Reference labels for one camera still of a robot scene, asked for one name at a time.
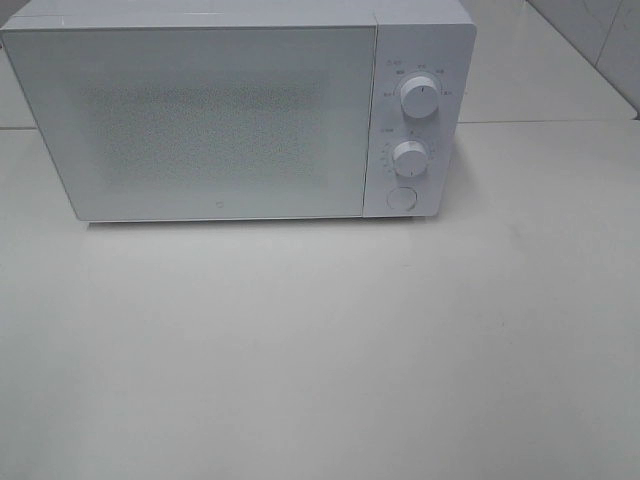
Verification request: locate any round white door button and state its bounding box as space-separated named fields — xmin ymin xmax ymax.
xmin=387 ymin=187 xmax=418 ymax=212

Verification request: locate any white microwave knob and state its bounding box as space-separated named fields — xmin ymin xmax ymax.
xmin=398 ymin=72 xmax=441 ymax=119
xmin=391 ymin=141 xmax=430 ymax=178

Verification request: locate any white microwave door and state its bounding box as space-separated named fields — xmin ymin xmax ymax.
xmin=3 ymin=27 xmax=375 ymax=222

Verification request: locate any white microwave oven body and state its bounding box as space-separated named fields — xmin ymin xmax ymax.
xmin=1 ymin=1 xmax=477 ymax=218

